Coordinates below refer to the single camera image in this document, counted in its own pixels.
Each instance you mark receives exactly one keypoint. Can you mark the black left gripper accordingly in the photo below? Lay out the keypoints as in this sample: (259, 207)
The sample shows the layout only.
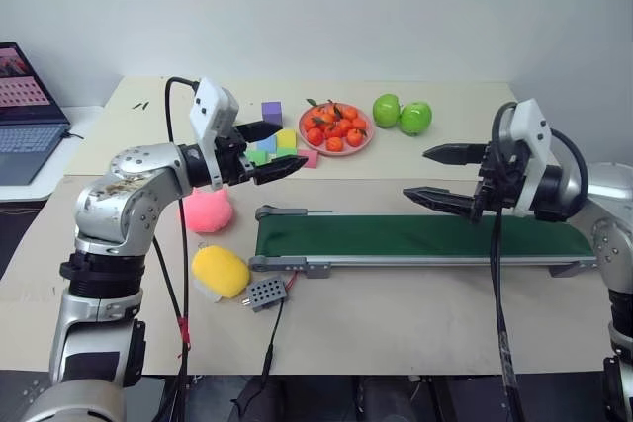
(233, 162)

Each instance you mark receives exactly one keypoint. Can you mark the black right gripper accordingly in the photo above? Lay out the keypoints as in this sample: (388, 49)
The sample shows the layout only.
(497, 185)

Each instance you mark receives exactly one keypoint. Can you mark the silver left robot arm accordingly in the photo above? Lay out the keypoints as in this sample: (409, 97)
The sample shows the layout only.
(116, 204)

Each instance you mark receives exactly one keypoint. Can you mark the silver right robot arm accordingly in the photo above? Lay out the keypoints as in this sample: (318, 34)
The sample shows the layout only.
(609, 239)

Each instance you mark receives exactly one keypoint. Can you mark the green conveyor belt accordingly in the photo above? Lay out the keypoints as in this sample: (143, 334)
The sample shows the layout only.
(395, 236)

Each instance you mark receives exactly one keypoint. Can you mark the blue foam block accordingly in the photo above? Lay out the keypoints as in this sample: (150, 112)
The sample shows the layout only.
(267, 144)

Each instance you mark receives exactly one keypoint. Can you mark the large green foam block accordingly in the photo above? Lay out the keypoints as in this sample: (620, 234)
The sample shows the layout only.
(257, 157)

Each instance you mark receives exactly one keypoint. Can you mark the small green foam block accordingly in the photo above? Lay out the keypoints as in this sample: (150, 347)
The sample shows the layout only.
(287, 152)

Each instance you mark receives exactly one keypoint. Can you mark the yellow foam block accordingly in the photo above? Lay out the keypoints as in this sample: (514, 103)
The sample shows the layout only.
(287, 139)

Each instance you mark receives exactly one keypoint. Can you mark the purple foam block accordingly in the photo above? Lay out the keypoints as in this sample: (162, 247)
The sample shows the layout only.
(271, 113)

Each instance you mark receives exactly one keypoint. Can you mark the pink foam block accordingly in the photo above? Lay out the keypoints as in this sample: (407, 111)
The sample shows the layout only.
(310, 160)

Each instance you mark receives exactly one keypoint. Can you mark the small orange mandarin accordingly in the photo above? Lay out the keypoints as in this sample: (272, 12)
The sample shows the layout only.
(329, 109)
(344, 125)
(349, 112)
(334, 132)
(359, 124)
(327, 121)
(354, 137)
(315, 136)
(313, 114)
(334, 144)

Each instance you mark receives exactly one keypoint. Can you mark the green apple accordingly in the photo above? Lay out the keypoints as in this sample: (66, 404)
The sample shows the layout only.
(385, 109)
(416, 118)

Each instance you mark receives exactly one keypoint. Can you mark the pink plush toy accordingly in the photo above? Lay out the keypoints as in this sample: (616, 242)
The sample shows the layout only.
(207, 212)

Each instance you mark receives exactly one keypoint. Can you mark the pink plate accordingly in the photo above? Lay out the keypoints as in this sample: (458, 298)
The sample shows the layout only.
(365, 143)

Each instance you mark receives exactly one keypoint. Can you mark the yellow plush toy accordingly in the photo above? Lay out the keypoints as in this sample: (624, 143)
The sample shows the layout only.
(220, 271)

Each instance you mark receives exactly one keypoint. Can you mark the small dark scraps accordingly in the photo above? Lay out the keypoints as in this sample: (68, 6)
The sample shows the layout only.
(141, 106)

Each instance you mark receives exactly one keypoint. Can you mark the grey perforated controller box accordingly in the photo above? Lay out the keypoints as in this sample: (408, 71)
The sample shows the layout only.
(264, 293)

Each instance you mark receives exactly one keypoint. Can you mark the red tape wrap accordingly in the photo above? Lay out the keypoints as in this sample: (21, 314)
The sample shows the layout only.
(185, 330)

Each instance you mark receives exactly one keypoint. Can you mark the dark laptop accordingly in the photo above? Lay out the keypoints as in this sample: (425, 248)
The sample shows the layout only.
(25, 130)

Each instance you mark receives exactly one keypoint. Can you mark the silver robot torso plate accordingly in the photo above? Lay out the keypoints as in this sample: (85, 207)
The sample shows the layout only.
(22, 392)

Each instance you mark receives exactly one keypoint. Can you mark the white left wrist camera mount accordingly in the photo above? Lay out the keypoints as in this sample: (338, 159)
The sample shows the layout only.
(210, 108)

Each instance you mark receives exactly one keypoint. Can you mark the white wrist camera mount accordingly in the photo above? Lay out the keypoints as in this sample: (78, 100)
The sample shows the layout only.
(210, 108)
(530, 145)

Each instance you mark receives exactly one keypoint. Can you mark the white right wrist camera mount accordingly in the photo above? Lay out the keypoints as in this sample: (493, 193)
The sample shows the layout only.
(530, 145)

